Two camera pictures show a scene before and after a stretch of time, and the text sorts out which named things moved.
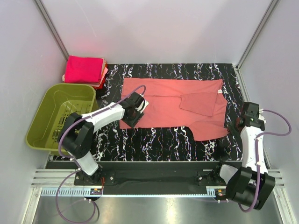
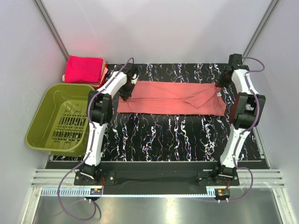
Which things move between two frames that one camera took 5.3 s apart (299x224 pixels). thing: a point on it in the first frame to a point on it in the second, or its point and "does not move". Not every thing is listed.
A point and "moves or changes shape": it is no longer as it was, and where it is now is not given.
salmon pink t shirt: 182,102 moves or changes shape
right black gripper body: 235,130 to 223,81
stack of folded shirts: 84,70 does not move
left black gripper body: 136,116 to 126,91
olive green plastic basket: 59,100 does not move
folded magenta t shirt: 81,69 does not move
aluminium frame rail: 49,24 does not move
